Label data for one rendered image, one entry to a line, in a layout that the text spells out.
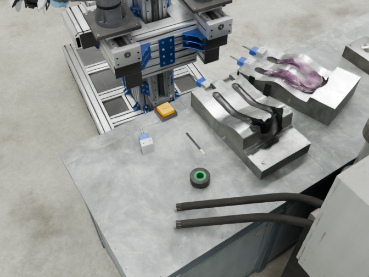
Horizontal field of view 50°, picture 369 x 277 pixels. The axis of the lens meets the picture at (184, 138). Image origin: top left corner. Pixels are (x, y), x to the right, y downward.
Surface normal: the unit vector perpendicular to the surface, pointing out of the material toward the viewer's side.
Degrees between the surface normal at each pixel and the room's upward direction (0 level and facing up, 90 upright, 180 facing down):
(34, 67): 0
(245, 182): 0
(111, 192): 0
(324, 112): 90
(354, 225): 90
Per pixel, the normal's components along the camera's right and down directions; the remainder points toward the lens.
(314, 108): -0.64, 0.59
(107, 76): -0.01, -0.64
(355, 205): -0.84, 0.42
